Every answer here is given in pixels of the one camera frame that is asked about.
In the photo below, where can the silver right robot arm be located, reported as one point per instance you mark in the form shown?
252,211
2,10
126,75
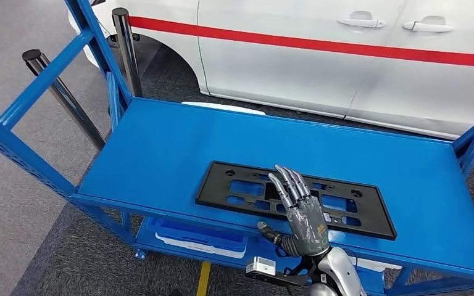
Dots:
339,269

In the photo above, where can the white car with red stripe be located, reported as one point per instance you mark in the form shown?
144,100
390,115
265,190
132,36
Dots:
282,69

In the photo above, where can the blue metal shelf rack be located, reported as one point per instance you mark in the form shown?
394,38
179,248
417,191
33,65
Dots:
159,155

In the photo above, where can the yellow floor tape square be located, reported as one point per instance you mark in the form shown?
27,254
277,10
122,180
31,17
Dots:
203,280

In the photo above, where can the blue plastic bin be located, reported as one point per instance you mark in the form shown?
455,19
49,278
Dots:
196,235

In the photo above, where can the black plastic plate bracket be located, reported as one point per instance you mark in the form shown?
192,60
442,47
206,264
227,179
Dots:
214,188

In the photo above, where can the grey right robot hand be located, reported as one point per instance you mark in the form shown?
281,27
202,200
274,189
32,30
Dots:
308,228

